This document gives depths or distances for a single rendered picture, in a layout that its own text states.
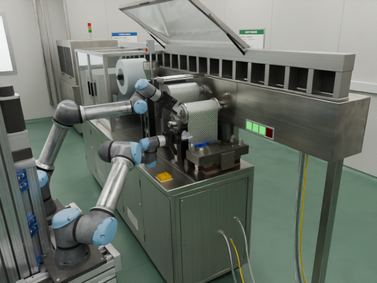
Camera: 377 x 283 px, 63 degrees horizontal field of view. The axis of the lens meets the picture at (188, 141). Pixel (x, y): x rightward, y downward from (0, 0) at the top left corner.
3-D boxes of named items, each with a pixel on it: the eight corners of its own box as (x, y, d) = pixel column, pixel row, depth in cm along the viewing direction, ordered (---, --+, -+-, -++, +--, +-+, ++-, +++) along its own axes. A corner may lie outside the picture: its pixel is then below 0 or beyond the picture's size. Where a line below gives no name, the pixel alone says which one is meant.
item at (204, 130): (188, 147, 210) (187, 121, 204) (216, 141, 221) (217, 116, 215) (188, 147, 210) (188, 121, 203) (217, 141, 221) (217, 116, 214)
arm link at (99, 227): (79, 247, 134) (119, 150, 169) (111, 251, 131) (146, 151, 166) (68, 234, 125) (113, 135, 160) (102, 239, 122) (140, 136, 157)
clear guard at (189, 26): (122, 9, 253) (122, 8, 253) (169, 43, 281) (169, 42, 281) (186, -5, 167) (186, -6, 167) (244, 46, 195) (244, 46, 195)
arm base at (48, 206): (31, 222, 166) (28, 206, 163) (24, 210, 178) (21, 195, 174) (60, 212, 175) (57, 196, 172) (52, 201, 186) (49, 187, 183)
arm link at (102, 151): (86, 160, 156) (125, 165, 204) (106, 162, 154) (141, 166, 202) (88, 138, 158) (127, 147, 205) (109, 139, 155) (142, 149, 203)
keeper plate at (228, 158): (220, 169, 203) (220, 153, 199) (232, 165, 207) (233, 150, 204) (222, 170, 201) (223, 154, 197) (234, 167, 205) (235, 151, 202)
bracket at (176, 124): (170, 161, 220) (169, 119, 210) (178, 159, 223) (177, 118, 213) (174, 163, 216) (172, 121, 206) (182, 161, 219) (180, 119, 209)
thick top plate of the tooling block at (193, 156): (185, 158, 206) (185, 149, 204) (234, 146, 225) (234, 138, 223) (198, 166, 193) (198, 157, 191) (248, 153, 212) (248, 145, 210)
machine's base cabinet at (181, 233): (87, 173, 416) (78, 110, 387) (133, 162, 446) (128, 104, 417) (175, 308, 210) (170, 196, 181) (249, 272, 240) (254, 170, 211)
